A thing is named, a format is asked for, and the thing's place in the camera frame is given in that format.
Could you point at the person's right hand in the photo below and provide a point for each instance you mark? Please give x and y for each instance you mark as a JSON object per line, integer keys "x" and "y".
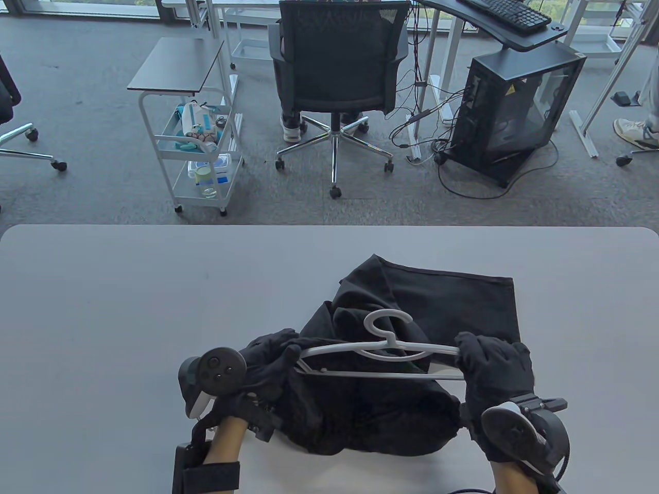
{"x": 499, "y": 370}

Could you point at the person's left hand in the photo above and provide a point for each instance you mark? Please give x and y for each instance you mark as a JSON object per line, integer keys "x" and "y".
{"x": 262, "y": 360}

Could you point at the gray hanger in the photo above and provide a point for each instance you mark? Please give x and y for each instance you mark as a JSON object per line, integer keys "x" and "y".
{"x": 334, "y": 351}

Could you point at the black trousers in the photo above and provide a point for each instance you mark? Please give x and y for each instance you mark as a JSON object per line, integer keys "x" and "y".
{"x": 370, "y": 417}

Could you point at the person's right forearm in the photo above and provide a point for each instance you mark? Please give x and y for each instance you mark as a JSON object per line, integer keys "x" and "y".
{"x": 515, "y": 478}

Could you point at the person's left forearm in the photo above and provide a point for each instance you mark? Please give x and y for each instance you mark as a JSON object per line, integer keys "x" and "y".
{"x": 224, "y": 442}

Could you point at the black round hand tracker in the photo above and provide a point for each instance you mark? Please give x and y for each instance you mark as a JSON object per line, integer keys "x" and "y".
{"x": 507, "y": 427}
{"x": 221, "y": 368}

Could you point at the green cup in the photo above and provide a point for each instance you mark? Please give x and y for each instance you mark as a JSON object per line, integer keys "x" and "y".
{"x": 203, "y": 176}

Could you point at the white rolling cart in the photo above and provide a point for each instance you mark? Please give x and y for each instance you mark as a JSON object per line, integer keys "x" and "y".
{"x": 154, "y": 149}

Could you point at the chair caster base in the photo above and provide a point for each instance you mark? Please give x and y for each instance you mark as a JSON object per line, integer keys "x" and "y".
{"x": 624, "y": 160}

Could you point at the white plastic bottle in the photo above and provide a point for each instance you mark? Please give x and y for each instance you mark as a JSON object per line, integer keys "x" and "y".
{"x": 189, "y": 117}

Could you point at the black computer tower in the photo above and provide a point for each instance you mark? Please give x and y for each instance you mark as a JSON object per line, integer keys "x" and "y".
{"x": 515, "y": 103}

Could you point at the black mesh office chair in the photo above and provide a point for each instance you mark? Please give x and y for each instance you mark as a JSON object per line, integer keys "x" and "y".
{"x": 340, "y": 51}

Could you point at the white shelf cart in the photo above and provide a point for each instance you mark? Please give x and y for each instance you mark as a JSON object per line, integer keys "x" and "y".
{"x": 597, "y": 43}

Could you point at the black keyboard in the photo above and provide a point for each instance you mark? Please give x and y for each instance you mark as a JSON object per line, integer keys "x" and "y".
{"x": 509, "y": 13}

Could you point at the office chair chrome base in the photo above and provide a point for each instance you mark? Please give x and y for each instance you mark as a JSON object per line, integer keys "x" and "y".
{"x": 10, "y": 98}

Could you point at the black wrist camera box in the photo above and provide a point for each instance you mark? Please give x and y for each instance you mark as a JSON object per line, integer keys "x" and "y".
{"x": 180, "y": 468}

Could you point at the white frame desk leg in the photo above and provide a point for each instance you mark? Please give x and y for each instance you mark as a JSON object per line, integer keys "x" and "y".
{"x": 584, "y": 131}

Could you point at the dark side table white frame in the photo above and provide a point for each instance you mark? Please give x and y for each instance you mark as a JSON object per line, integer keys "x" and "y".
{"x": 175, "y": 64}

